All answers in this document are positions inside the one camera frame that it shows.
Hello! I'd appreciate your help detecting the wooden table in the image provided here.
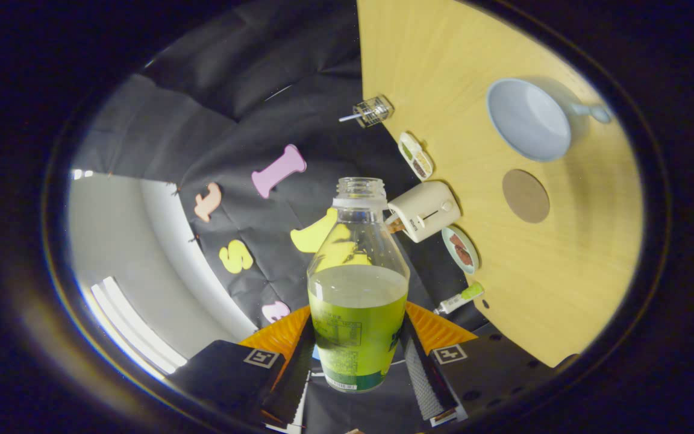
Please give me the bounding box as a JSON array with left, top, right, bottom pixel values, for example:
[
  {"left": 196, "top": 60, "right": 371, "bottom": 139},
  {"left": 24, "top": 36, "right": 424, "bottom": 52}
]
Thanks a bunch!
[{"left": 356, "top": 0, "right": 644, "bottom": 368}]

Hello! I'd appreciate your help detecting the white divided condiment tray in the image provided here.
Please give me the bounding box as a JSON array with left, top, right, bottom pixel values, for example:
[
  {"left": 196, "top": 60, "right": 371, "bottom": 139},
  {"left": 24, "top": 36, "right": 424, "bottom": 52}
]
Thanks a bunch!
[{"left": 398, "top": 131, "right": 434, "bottom": 181}]

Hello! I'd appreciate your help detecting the clear glass holder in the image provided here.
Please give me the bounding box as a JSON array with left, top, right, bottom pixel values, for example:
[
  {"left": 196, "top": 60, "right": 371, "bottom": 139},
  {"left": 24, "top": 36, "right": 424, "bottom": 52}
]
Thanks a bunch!
[{"left": 353, "top": 95, "right": 395, "bottom": 128}]

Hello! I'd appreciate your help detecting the black backdrop cloth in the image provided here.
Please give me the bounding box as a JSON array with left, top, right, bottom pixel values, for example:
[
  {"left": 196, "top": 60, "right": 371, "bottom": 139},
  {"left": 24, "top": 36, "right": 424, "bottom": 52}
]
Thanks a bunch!
[{"left": 72, "top": 0, "right": 498, "bottom": 434}]

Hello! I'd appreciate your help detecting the white toaster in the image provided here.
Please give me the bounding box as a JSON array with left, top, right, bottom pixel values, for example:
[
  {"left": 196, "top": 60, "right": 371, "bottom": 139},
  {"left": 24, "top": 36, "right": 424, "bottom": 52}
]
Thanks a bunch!
[{"left": 387, "top": 180, "right": 462, "bottom": 244}]

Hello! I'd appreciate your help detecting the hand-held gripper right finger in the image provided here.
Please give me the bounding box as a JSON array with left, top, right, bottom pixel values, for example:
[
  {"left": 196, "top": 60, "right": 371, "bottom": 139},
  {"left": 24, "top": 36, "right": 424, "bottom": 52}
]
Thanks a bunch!
[{"left": 400, "top": 301, "right": 564, "bottom": 427}]

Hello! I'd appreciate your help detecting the brown round coaster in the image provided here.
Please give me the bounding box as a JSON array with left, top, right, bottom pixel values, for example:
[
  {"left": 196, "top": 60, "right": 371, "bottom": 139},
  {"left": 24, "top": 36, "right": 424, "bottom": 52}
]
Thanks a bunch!
[{"left": 502, "top": 169, "right": 551, "bottom": 224}]

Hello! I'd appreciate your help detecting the green label juice bottle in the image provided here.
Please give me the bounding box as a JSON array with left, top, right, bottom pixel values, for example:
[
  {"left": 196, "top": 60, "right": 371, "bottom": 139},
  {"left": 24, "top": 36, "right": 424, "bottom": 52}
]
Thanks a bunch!
[{"left": 307, "top": 177, "right": 411, "bottom": 394}]

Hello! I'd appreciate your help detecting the large ceiling light panel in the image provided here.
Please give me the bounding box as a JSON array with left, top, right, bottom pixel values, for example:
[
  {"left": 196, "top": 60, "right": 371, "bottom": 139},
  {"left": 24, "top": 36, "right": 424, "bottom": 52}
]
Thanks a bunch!
[{"left": 90, "top": 276, "right": 188, "bottom": 376}]

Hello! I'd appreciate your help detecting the white cup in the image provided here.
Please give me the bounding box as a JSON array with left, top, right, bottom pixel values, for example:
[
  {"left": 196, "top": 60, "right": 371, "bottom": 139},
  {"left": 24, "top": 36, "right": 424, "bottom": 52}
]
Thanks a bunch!
[{"left": 486, "top": 77, "right": 614, "bottom": 162}]

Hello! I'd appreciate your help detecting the small white green bottle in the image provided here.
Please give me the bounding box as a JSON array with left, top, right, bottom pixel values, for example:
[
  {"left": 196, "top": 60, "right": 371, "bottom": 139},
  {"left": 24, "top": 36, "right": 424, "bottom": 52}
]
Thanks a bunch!
[{"left": 433, "top": 281, "right": 485, "bottom": 316}]

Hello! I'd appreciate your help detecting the pale green plate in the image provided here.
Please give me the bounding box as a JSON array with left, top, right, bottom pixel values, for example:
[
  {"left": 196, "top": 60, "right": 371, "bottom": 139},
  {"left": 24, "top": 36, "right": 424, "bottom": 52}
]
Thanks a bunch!
[{"left": 441, "top": 226, "right": 480, "bottom": 275}]

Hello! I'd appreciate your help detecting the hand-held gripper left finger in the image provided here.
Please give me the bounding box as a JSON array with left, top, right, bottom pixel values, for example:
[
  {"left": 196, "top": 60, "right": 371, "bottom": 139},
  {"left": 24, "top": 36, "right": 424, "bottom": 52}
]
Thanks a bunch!
[{"left": 166, "top": 304, "right": 317, "bottom": 432}]

